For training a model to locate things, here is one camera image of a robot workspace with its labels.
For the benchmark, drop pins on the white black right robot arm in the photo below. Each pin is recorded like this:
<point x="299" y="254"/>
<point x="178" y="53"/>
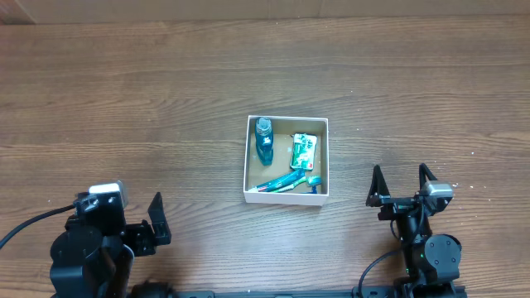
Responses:
<point x="431" y="260"/>

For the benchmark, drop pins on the white cardboard box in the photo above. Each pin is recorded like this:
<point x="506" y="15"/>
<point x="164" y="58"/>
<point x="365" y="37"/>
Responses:
<point x="284" y="128"/>

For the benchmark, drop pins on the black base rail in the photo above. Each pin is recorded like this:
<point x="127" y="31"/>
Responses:
<point x="164" y="290"/>

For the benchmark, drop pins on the blue disposable razor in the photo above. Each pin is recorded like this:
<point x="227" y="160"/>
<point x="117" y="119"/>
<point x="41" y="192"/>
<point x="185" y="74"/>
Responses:
<point x="313" y="191"/>

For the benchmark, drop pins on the green toothbrush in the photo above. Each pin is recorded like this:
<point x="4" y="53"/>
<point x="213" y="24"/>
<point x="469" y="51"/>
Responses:
<point x="308" y="181"/>

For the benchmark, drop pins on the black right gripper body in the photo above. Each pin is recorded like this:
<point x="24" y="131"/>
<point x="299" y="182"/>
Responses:
<point x="402" y="205"/>

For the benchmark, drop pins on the green soap packet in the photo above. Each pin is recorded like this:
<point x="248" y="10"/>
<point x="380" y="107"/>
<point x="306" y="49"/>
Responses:
<point x="303" y="151"/>

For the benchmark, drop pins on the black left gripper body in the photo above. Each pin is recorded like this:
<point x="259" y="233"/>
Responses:
<point x="138" y="237"/>

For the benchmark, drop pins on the teal mouthwash bottle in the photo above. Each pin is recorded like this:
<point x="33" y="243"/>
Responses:
<point x="264" y="140"/>

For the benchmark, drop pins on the teal toothpaste tube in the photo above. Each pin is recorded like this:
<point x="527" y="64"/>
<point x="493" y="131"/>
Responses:
<point x="279" y="182"/>

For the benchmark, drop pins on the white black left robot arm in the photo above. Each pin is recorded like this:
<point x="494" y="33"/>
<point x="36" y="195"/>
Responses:
<point x="93" y="257"/>

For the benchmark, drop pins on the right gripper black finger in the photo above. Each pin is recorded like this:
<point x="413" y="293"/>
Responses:
<point x="425" y="176"/>
<point x="378" y="192"/>

